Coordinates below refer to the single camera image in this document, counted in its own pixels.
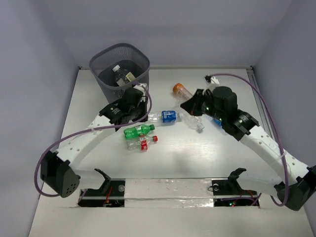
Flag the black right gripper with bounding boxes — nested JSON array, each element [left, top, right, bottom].
[[180, 88, 225, 122]]

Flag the clear apple juice bottle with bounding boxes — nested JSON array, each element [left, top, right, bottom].
[[112, 65, 136, 86]]

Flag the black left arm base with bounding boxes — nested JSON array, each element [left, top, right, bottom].
[[78, 168, 126, 207]]

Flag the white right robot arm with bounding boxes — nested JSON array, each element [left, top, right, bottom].
[[180, 74, 316, 211]]

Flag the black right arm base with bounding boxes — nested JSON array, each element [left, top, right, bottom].
[[207, 168, 260, 207]]

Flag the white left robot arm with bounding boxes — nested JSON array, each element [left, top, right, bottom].
[[34, 82, 153, 198]]

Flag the grey mesh waste bin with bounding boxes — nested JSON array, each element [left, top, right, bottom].
[[89, 43, 150, 103]]

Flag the long orange capped bottle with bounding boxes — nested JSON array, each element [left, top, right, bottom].
[[172, 83, 193, 101]]

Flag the clear bottle blue label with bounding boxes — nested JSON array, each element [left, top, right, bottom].
[[147, 110, 182, 124]]

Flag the green soda bottle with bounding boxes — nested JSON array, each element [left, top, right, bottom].
[[123, 124, 155, 140]]

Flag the clear bottle light blue cap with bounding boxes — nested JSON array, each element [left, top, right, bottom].
[[213, 118, 222, 127]]

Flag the clear bottle red label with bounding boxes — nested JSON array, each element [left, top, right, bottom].
[[126, 135, 158, 151]]

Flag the metal rail right wall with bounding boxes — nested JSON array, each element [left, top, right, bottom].
[[246, 68, 275, 139]]

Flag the silver taped front rail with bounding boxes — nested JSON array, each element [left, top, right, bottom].
[[124, 178, 214, 208]]

